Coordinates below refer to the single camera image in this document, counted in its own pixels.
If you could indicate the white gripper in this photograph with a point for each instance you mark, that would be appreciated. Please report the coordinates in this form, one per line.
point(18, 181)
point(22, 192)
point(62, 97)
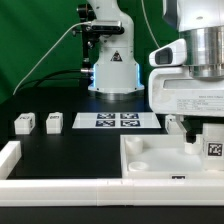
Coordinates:
point(173, 91)

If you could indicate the white left wall block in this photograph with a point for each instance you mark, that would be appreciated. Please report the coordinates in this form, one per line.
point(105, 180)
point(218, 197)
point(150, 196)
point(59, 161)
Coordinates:
point(9, 156)

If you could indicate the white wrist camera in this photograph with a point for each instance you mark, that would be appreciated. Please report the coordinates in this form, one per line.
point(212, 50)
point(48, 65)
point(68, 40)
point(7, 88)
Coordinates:
point(173, 54)

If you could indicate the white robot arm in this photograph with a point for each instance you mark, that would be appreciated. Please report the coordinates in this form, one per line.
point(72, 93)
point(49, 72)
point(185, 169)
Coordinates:
point(116, 73)

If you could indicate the white square tabletop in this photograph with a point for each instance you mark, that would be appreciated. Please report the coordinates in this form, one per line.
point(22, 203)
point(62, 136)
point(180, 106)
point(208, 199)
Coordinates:
point(163, 157)

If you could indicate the white sheet with tags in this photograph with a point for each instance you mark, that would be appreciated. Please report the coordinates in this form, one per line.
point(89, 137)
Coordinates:
point(124, 120)

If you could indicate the white front wall rail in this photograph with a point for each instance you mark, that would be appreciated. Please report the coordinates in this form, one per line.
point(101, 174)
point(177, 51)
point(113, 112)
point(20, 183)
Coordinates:
point(105, 192)

